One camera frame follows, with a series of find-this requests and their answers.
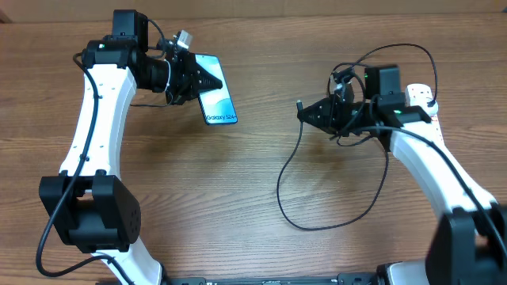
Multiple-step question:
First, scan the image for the blue Samsung Galaxy smartphone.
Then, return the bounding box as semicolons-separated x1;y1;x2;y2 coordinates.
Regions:
195;54;238;125

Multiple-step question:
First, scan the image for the black charger cable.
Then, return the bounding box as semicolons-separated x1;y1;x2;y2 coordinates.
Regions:
276;43;439;232

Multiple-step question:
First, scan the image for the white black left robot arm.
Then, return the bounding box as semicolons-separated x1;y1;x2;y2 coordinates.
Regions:
39;9;230;284

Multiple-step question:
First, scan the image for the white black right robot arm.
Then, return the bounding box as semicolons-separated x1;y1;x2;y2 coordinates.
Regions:
297;65;506;284

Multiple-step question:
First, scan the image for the white charger plug adapter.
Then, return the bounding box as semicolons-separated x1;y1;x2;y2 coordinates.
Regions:
408;97;439;117

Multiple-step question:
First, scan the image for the white power strip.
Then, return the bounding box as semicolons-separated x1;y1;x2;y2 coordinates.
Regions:
405;83;444;144

